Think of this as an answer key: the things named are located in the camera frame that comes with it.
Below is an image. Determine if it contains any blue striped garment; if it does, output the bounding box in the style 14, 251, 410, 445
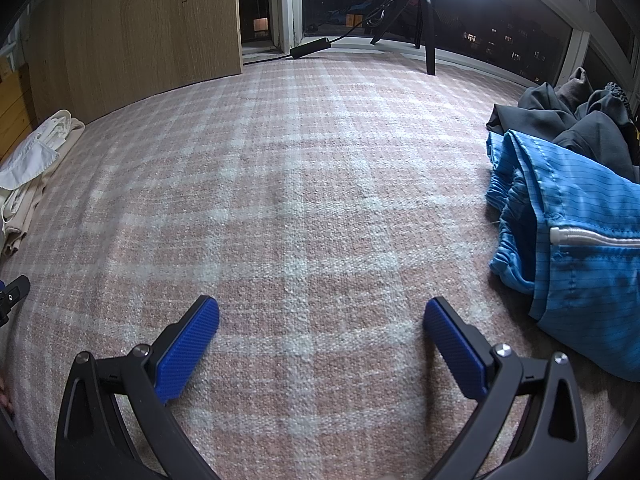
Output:
485, 129, 640, 382

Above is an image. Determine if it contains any pink white plaid blanket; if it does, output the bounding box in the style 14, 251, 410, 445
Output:
0, 47, 640, 480

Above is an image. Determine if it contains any black tripod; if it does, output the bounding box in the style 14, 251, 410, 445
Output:
367, 0, 441, 77

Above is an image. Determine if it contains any yellow pine board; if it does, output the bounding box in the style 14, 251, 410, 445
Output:
0, 65, 38, 167

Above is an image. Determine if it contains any light wooden board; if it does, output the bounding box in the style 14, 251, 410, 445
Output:
22, 0, 244, 126

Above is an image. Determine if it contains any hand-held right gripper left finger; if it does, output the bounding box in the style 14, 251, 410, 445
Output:
54, 294, 222, 480

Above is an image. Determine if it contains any beige garment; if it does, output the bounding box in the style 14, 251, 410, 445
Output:
0, 120, 86, 257

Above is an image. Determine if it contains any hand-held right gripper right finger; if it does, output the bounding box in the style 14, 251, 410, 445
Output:
423, 296, 590, 480

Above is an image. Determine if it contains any dark grey garment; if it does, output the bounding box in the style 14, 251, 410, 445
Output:
486, 85, 640, 181

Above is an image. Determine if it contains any brown grey garment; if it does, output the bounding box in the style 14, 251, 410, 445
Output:
554, 66, 596, 108

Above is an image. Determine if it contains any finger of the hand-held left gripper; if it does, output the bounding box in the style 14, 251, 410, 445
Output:
0, 275, 32, 326

